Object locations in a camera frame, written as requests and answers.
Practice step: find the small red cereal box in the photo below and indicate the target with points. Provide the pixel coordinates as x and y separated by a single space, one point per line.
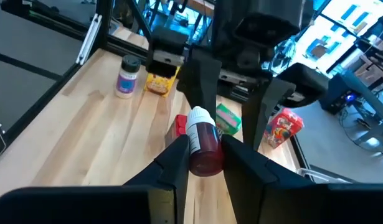
283 127

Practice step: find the yellow and red box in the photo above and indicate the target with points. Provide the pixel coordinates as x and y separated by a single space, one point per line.
158 85

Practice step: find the small brown dropper bottle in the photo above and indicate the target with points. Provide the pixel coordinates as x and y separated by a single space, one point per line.
205 146

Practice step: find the black box blue light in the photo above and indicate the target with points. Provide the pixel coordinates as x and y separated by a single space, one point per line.
337 96

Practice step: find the smoked paprika tin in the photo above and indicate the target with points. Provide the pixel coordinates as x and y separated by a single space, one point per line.
180 126

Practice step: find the green cereal box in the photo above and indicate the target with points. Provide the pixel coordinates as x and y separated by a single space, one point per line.
228 119

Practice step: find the dark jar black lid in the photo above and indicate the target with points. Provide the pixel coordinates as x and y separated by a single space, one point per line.
127 81

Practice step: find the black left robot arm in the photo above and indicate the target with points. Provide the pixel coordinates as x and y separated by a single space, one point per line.
256 6

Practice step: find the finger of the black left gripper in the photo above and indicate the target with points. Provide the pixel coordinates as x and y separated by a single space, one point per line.
202 84
259 109

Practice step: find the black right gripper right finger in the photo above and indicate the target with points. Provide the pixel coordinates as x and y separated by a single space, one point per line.
303 205

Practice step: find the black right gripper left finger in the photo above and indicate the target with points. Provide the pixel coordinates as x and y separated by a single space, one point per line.
116 205

